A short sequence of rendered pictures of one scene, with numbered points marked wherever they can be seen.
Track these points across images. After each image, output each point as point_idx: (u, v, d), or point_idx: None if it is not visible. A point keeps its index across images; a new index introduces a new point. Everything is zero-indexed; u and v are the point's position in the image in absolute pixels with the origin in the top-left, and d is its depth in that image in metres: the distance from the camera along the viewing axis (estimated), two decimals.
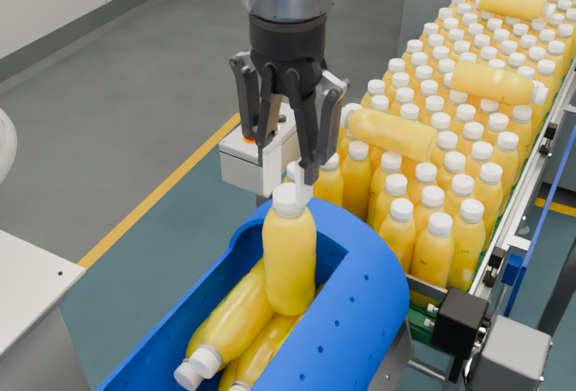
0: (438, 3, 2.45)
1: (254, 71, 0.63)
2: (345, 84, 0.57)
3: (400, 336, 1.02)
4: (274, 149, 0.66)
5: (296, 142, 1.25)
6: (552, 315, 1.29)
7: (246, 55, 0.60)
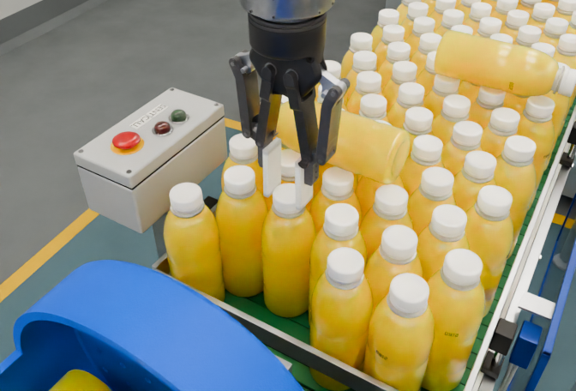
0: None
1: (254, 71, 0.63)
2: (345, 84, 0.57)
3: None
4: (274, 149, 0.66)
5: (203, 151, 0.84)
6: None
7: (245, 55, 0.60)
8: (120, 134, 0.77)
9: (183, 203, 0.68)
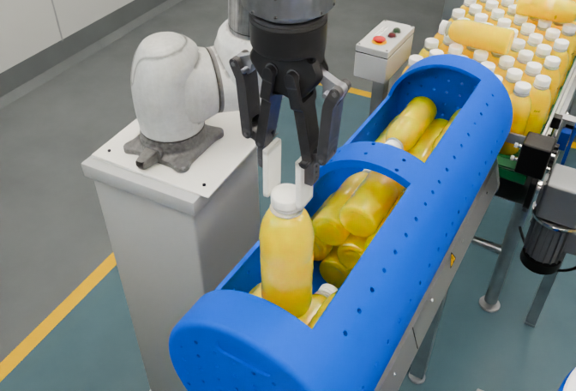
0: None
1: (254, 71, 0.62)
2: (346, 85, 0.57)
3: (494, 167, 1.49)
4: (274, 149, 0.66)
5: (405, 49, 1.72)
6: None
7: (246, 56, 0.60)
8: (375, 36, 1.65)
9: (417, 61, 1.56)
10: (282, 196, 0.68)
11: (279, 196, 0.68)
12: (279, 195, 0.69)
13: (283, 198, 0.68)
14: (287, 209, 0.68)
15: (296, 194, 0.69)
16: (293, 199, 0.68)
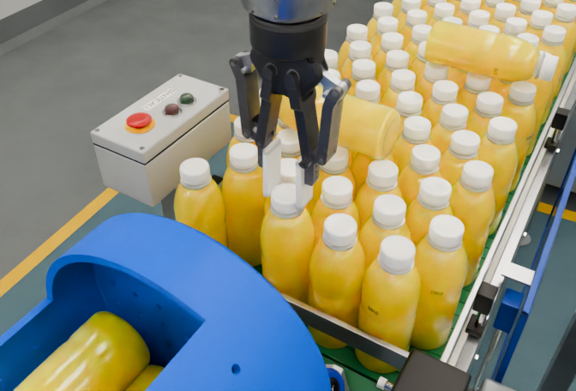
0: None
1: (254, 71, 0.62)
2: (346, 84, 0.57)
3: None
4: (274, 149, 0.66)
5: (209, 132, 0.90)
6: (563, 369, 0.95)
7: (246, 55, 0.60)
8: (133, 115, 0.83)
9: (193, 176, 0.74)
10: (282, 196, 0.68)
11: (279, 196, 0.69)
12: (279, 195, 0.69)
13: (283, 198, 0.68)
14: (287, 209, 0.68)
15: (296, 194, 0.69)
16: (293, 199, 0.68)
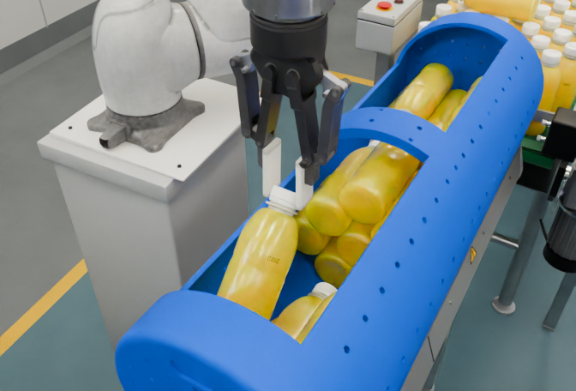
0: None
1: (254, 71, 0.62)
2: (346, 84, 0.57)
3: (517, 149, 1.29)
4: (274, 149, 0.66)
5: (413, 18, 1.52)
6: None
7: (246, 55, 0.60)
8: (381, 2, 1.45)
9: None
10: None
11: None
12: None
13: None
14: None
15: None
16: None
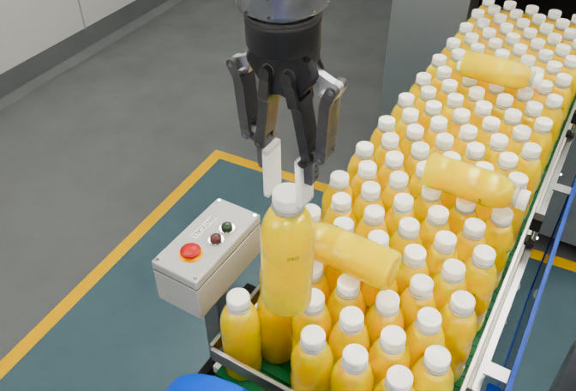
0: (423, 47, 2.29)
1: (251, 72, 0.63)
2: (342, 83, 0.56)
3: None
4: (273, 149, 0.66)
5: (244, 251, 1.10)
6: None
7: (243, 56, 0.60)
8: (185, 245, 1.03)
9: (237, 305, 0.94)
10: (309, 338, 0.89)
11: (308, 338, 0.89)
12: (308, 337, 0.89)
13: (310, 339, 0.89)
14: (314, 348, 0.89)
15: (320, 335, 0.90)
16: (318, 340, 0.89)
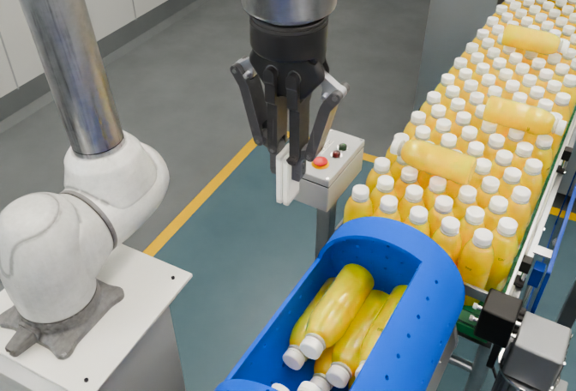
0: (458, 29, 2.68)
1: (322, 103, 0.58)
2: (234, 63, 0.61)
3: None
4: (288, 155, 0.66)
5: (353, 166, 1.48)
6: (569, 312, 1.52)
7: (333, 78, 0.57)
8: (316, 158, 1.41)
9: (362, 195, 1.32)
10: (417, 213, 1.27)
11: (416, 213, 1.27)
12: (416, 213, 1.28)
13: (417, 213, 1.27)
14: (420, 219, 1.27)
15: (424, 212, 1.28)
16: (423, 214, 1.27)
